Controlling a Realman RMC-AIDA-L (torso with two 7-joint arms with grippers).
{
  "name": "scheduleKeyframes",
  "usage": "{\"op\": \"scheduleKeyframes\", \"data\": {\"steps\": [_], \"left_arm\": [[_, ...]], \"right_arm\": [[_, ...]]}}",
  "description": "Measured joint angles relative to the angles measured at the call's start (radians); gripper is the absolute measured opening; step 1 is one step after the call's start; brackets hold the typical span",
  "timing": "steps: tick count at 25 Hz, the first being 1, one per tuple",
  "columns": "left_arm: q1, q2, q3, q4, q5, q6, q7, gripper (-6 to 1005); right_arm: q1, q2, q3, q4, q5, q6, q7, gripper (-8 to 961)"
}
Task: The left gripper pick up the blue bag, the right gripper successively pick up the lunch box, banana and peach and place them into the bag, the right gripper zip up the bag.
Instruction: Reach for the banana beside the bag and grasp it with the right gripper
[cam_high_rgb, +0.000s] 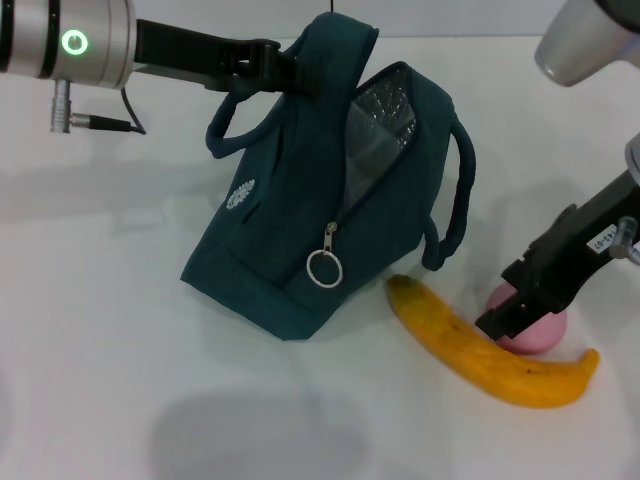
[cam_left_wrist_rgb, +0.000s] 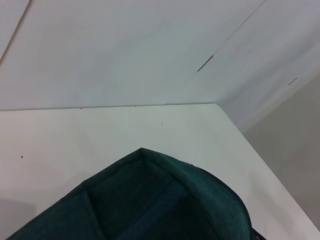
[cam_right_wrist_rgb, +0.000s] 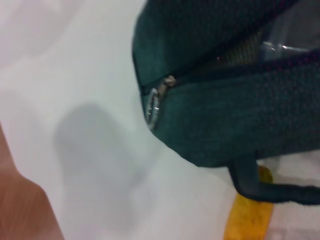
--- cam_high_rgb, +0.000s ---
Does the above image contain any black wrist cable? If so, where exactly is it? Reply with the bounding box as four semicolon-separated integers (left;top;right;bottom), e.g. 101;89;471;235
612;214;640;265
49;78;148;137

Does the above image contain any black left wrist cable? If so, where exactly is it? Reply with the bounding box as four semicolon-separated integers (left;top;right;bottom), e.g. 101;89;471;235
49;78;148;137

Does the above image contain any dark teal fabric lunch bag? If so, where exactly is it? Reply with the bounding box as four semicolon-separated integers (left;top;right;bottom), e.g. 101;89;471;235
180;11;476;343

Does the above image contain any yellow banana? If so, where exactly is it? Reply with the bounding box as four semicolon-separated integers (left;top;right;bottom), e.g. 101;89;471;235
383;273;601;410

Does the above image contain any pink toy peach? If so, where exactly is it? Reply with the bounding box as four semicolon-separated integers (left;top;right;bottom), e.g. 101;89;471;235
484;286;569;357

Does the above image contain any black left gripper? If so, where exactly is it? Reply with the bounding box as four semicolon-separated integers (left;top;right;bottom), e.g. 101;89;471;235
132;17;325;97

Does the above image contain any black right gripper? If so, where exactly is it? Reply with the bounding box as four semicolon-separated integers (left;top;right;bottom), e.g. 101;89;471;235
475;168;640;344

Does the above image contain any clear plastic box blue lid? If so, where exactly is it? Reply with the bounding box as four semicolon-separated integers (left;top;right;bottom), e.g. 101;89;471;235
346;112;406;210

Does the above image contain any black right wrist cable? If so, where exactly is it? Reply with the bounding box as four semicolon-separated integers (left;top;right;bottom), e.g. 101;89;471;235
612;214;640;265

